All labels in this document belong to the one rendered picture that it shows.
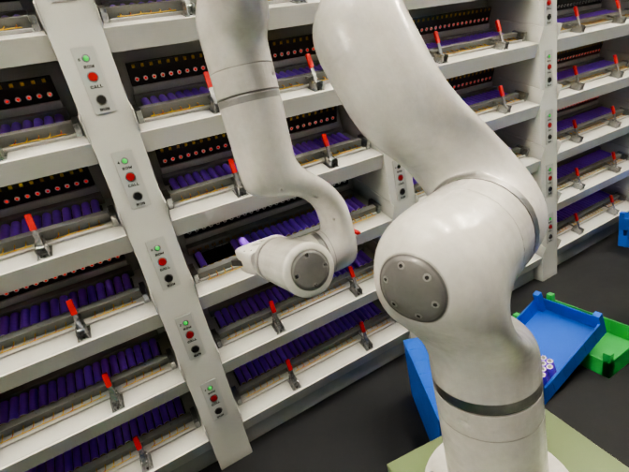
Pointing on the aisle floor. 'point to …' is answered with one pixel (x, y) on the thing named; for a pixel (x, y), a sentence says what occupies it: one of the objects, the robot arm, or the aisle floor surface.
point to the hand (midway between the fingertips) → (253, 251)
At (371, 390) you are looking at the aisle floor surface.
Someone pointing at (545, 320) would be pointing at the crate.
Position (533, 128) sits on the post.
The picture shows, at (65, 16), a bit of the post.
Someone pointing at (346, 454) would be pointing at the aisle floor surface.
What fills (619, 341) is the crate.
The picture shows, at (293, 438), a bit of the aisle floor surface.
